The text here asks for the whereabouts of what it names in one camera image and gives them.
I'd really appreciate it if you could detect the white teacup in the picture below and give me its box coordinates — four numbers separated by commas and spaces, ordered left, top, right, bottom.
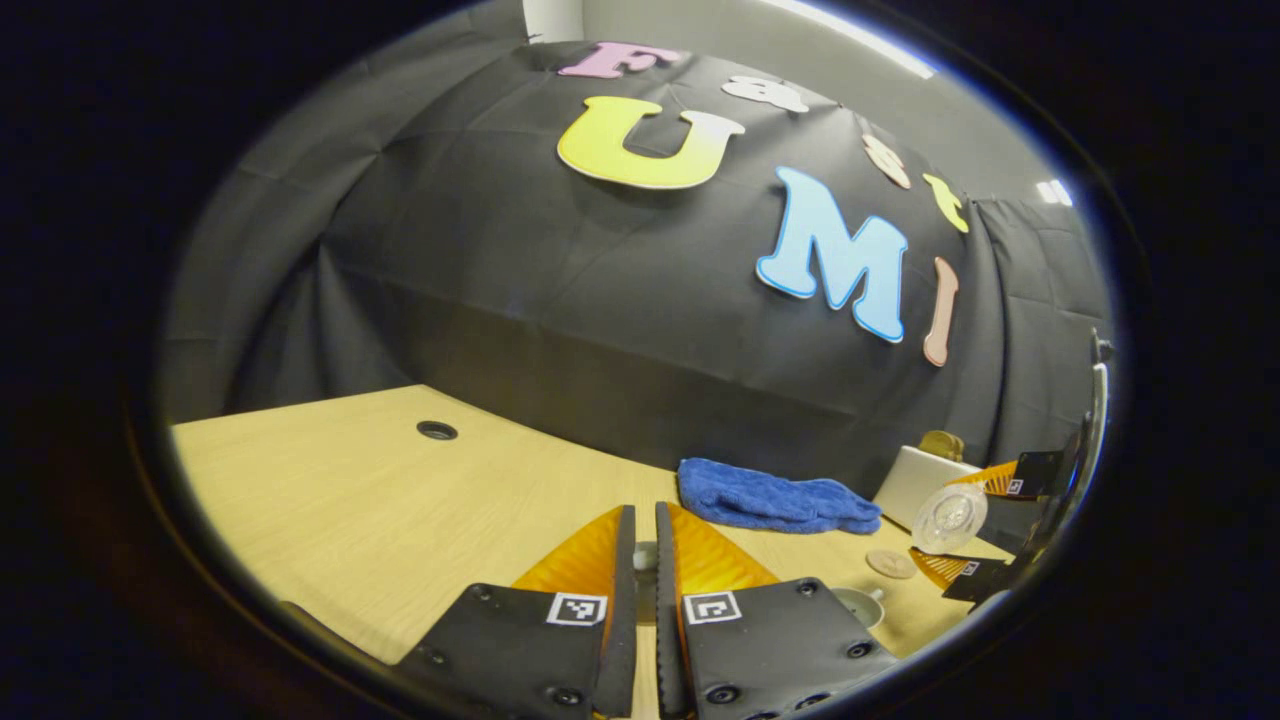
832, 586, 887, 631

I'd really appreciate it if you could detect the blue towel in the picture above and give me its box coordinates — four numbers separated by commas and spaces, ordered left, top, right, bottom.
677, 457, 884, 535

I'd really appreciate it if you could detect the clear water bottle pink label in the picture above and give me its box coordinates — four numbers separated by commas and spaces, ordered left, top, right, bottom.
910, 482, 989, 556

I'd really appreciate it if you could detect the black backdrop cloth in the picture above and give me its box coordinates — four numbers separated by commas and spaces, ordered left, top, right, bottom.
160, 40, 1116, 501

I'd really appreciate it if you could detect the white toaster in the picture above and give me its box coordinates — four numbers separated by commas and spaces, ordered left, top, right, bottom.
873, 445, 986, 533

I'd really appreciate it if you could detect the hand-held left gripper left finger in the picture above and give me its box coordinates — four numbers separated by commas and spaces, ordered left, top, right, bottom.
395, 503, 638, 719

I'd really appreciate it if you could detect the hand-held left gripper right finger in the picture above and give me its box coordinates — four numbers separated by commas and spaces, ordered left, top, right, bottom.
655, 500, 901, 720

